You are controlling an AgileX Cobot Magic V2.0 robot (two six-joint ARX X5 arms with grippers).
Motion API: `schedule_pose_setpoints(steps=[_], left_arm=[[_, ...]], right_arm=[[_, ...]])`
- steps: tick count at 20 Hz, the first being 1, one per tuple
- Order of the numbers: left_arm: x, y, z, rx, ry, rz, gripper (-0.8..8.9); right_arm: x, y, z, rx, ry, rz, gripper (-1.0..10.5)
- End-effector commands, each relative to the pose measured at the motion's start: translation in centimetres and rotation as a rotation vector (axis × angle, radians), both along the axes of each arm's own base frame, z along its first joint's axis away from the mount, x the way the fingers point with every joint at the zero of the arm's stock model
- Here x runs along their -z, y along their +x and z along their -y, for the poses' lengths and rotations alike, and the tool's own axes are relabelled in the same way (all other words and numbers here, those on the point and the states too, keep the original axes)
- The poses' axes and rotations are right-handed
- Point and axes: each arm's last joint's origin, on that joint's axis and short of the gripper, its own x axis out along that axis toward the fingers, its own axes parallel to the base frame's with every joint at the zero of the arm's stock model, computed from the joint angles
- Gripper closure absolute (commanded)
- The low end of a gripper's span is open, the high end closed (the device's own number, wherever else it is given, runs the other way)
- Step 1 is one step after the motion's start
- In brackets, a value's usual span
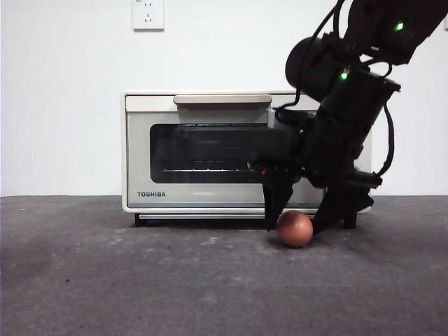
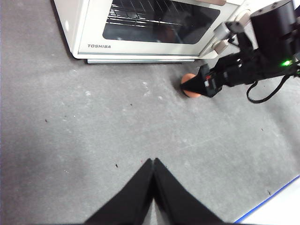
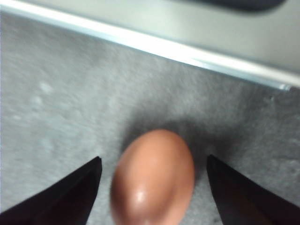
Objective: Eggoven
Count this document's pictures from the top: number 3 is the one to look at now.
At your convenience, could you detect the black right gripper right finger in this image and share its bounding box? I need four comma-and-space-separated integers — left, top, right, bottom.
206, 154, 300, 225

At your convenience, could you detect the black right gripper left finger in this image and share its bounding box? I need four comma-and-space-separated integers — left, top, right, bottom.
0, 156, 103, 225

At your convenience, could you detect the brown egg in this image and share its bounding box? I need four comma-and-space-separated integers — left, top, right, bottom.
110, 128, 195, 225

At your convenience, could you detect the glass oven door with handle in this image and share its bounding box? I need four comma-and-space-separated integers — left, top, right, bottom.
0, 0, 300, 87

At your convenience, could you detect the silver crumb tray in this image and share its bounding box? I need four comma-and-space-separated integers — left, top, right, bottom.
0, 4, 293, 91

